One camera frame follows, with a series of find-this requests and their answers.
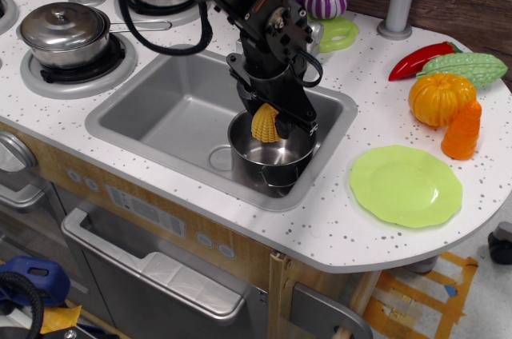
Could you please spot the orange toy carrot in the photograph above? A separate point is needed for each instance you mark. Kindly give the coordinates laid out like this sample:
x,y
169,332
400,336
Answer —
x,y
462,136

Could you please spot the light green toy slice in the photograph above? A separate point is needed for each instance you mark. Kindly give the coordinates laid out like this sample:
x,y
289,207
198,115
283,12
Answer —
x,y
338,34

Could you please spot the blue clamp tool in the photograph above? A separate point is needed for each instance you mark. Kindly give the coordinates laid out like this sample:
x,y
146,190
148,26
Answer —
x,y
23,275

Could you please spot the green toy bitter gourd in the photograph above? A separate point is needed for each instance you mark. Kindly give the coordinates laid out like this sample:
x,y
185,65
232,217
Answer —
x,y
480,69

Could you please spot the silver dishwasher door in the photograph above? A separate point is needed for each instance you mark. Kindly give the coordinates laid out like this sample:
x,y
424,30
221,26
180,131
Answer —
x,y
154,289

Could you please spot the grey support pole right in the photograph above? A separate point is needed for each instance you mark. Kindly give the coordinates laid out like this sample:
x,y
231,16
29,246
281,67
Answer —
x,y
396,25

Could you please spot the red toy chili pepper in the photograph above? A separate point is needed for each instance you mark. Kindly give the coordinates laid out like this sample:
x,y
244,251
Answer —
x,y
413,63

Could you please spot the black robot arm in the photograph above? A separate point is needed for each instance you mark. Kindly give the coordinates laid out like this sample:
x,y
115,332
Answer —
x,y
280,25

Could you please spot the front grey stove burner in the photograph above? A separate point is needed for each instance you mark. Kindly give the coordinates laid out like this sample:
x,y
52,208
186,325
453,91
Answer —
x,y
114,67

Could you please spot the steel pot in sink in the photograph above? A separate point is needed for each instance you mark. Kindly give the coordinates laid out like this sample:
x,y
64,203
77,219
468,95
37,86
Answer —
x,y
268,168

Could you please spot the purple white toy onion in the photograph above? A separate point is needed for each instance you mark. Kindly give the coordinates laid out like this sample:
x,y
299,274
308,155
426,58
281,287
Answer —
x,y
326,9

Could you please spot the light green plastic plate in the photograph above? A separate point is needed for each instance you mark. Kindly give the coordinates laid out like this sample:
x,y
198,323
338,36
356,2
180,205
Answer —
x,y
406,186

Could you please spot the orange toy pumpkin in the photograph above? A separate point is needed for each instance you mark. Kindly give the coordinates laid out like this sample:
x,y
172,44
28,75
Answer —
x,y
437,99

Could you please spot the black caster wheel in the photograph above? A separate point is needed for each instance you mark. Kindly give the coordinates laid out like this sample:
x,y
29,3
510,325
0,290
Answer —
x,y
499,243

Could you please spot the yellow toy corn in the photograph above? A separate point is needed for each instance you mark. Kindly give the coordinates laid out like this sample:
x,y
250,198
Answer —
x,y
263,126

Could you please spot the silver oven door left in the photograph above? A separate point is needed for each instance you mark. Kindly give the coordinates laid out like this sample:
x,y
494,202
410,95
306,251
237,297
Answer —
x,y
29,213

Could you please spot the lidded steel saucepan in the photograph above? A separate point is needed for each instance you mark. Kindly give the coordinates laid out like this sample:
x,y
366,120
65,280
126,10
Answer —
x,y
66,35

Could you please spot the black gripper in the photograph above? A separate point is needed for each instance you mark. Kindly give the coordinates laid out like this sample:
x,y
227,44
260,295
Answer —
x,y
262,78

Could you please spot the grey toy sink basin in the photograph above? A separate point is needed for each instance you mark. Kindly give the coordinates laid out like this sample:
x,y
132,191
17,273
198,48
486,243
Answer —
x,y
177,110

